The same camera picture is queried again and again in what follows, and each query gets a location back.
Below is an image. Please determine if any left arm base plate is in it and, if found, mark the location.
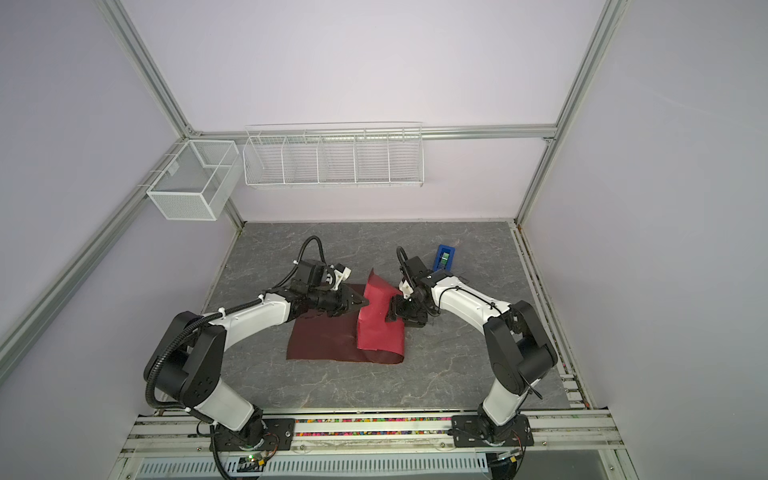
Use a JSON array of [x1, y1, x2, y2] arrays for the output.
[[214, 417, 296, 452]]

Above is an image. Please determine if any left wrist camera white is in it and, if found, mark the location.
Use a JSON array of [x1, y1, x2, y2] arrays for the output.
[[328, 263, 351, 290]]

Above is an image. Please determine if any white slotted cable duct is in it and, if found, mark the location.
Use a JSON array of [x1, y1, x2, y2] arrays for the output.
[[135, 453, 490, 479]]

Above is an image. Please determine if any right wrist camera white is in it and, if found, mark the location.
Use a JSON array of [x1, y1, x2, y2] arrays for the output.
[[399, 281, 413, 299]]

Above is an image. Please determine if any blue tape dispenser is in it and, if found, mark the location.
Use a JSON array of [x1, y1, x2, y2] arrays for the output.
[[433, 244, 456, 271]]

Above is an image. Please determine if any small white mesh basket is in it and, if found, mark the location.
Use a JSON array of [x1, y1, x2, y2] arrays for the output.
[[147, 140, 243, 221]]

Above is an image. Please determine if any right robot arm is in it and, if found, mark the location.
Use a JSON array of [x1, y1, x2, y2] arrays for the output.
[[386, 246, 558, 445]]

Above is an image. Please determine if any long white wire basket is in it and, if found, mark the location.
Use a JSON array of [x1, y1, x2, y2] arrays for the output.
[[242, 122, 425, 187]]

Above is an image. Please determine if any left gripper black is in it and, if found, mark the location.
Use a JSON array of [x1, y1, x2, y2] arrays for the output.
[[308, 284, 369, 317]]

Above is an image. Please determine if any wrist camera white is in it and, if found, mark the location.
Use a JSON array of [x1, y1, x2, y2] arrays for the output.
[[328, 263, 351, 290], [399, 281, 413, 299]]

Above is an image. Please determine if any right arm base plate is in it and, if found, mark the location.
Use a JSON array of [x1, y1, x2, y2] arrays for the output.
[[449, 414, 534, 448]]

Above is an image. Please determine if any aluminium front rail frame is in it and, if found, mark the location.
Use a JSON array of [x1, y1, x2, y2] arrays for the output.
[[109, 409, 638, 479]]

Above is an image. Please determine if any dark red wrapping paper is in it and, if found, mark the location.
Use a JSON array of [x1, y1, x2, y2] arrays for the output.
[[286, 271, 405, 365]]

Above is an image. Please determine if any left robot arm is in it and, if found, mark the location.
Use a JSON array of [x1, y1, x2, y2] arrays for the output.
[[143, 235, 368, 448]]

